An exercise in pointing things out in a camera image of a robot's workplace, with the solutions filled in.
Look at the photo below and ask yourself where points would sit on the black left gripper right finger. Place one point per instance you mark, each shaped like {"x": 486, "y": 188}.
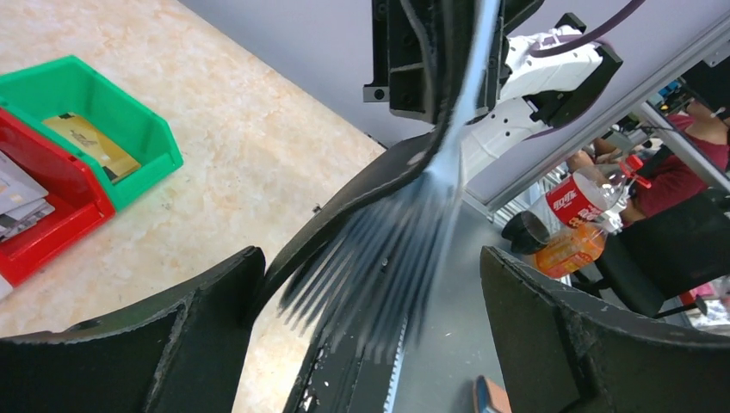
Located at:
{"x": 563, "y": 350}

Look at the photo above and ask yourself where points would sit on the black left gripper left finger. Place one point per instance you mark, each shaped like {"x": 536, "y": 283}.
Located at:
{"x": 181, "y": 350}

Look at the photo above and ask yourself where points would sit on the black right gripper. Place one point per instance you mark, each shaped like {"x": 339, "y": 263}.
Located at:
{"x": 409, "y": 47}

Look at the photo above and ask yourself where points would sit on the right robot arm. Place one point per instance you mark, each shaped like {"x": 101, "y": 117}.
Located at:
{"x": 530, "y": 85}

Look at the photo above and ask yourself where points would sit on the gold VIP card stack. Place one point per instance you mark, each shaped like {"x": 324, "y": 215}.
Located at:
{"x": 116, "y": 163}

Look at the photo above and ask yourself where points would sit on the silver VIP card stack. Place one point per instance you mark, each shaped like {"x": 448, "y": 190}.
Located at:
{"x": 23, "y": 200}

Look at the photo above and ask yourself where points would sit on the orange drink bottle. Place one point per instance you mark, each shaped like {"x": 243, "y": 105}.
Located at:
{"x": 570, "y": 250}

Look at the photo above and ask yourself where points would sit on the black office chair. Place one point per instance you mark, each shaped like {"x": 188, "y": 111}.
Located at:
{"x": 671, "y": 253}

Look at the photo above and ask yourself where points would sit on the clear cola bottle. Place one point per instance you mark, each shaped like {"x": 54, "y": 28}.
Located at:
{"x": 579, "y": 199}

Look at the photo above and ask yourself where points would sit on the red plastic bin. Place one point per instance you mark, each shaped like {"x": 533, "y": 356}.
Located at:
{"x": 80, "y": 204}

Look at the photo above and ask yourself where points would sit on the person in red shirt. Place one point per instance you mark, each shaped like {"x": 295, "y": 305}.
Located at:
{"x": 672, "y": 181}

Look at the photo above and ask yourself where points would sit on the green plastic bin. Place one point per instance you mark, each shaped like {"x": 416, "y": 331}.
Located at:
{"x": 68, "y": 85}

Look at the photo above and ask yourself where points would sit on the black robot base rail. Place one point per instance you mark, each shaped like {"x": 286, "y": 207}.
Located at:
{"x": 340, "y": 380}

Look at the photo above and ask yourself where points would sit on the grey aluminium frame rail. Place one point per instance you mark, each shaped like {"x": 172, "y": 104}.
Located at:
{"x": 508, "y": 177}

